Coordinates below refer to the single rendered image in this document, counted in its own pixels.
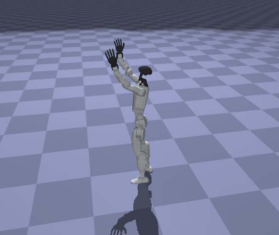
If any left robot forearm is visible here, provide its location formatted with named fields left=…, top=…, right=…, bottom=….
left=113, top=66, right=130, bottom=87

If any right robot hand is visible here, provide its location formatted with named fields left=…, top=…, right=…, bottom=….
left=114, top=39, right=125, bottom=58

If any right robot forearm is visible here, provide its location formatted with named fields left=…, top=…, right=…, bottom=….
left=118, top=54, right=130, bottom=70

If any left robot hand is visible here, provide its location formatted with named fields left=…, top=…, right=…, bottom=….
left=105, top=49, right=119, bottom=70

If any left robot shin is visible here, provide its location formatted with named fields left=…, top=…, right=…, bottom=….
left=136, top=154, right=146, bottom=179

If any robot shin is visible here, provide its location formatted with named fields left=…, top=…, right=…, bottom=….
left=141, top=141, right=150, bottom=168
left=136, top=154, right=146, bottom=179

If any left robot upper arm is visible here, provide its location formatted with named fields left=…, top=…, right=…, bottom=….
left=122, top=84, right=146, bottom=96

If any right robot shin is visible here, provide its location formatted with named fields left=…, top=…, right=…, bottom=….
left=141, top=141, right=150, bottom=168

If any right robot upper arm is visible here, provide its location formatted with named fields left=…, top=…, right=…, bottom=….
left=125, top=68, right=141, bottom=84

